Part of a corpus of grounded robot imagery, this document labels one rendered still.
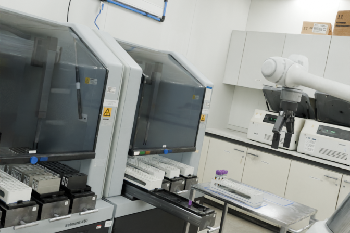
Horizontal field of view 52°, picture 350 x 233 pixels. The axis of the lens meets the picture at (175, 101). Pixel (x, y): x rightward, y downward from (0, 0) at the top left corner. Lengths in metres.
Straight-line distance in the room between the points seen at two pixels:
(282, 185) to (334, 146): 0.68
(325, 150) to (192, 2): 2.07
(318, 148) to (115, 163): 2.48
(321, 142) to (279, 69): 2.51
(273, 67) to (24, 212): 1.14
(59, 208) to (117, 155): 0.43
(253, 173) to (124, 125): 2.52
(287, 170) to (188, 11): 2.00
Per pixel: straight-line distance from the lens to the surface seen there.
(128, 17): 3.39
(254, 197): 2.05
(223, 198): 2.07
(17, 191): 1.60
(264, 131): 4.15
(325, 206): 3.98
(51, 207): 1.68
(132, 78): 1.91
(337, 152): 3.91
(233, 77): 4.69
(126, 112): 1.92
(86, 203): 1.79
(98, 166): 1.88
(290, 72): 1.51
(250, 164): 4.23
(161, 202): 1.89
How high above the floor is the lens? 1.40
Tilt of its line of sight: 3 degrees down
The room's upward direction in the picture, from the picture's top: 10 degrees clockwise
